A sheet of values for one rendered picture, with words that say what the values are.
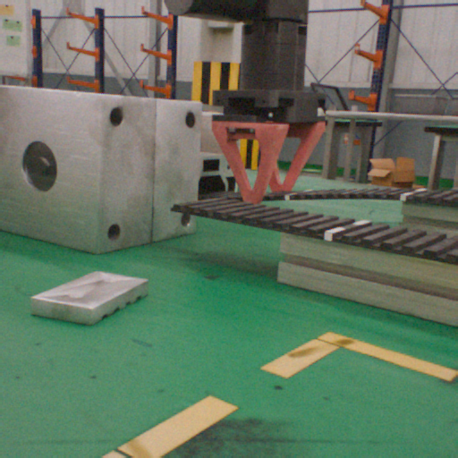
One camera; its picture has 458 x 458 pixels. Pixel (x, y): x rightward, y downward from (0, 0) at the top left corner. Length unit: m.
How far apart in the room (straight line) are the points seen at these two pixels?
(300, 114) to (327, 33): 8.56
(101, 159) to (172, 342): 0.16
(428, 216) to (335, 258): 0.19
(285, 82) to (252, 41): 0.04
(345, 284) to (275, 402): 0.13
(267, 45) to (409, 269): 0.29
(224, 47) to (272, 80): 3.47
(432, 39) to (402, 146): 1.29
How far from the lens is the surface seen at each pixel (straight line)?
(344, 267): 0.34
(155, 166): 0.42
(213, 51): 4.05
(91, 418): 0.20
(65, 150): 0.40
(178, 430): 0.20
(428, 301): 0.32
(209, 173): 0.62
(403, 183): 5.74
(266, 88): 0.55
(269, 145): 0.53
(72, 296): 0.29
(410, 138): 8.53
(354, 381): 0.24
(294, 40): 0.56
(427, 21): 8.59
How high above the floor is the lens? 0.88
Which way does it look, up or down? 12 degrees down
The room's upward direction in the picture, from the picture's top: 4 degrees clockwise
